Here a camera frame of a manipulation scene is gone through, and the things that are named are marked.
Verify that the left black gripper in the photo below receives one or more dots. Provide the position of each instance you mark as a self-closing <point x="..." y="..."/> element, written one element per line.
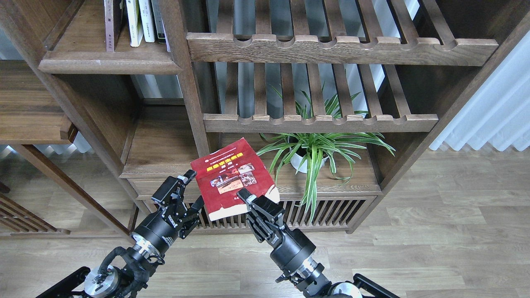
<point x="159" y="230"/>

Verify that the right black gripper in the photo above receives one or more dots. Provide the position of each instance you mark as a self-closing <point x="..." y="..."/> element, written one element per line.
<point x="292" y="250"/>

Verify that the red cover book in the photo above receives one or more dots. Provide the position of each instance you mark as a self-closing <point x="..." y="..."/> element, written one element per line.
<point x="221" y="174"/>

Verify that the dark maroon book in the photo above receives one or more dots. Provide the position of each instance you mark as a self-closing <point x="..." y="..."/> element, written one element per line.
<point x="113" y="13"/>

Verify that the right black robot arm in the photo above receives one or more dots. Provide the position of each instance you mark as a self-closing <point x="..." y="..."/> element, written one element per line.
<point x="320" y="286"/>

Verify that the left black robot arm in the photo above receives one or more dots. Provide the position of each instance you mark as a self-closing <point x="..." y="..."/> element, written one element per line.
<point x="124" y="272"/>

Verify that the spider plant in white pot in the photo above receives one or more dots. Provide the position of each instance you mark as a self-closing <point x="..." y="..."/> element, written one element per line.
<point x="314" y="148"/>

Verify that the dark wooden bookshelf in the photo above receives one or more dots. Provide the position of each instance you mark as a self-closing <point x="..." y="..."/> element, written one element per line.
<point x="236" y="69"/>

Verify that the pale purple upright book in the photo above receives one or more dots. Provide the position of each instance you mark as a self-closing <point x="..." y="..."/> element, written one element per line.
<point x="166" y="39"/>

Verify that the white spine upright book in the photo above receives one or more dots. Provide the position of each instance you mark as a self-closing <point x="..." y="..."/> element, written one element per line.
<point x="147" y="19"/>

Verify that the wooden side furniture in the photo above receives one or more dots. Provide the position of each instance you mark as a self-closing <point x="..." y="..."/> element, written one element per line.
<point x="30" y="116"/>

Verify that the dark spine upright book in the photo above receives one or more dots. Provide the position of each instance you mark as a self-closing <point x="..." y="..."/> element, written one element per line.
<point x="158" y="21"/>

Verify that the white curtain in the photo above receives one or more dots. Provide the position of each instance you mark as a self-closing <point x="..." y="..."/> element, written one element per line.
<point x="497" y="116"/>

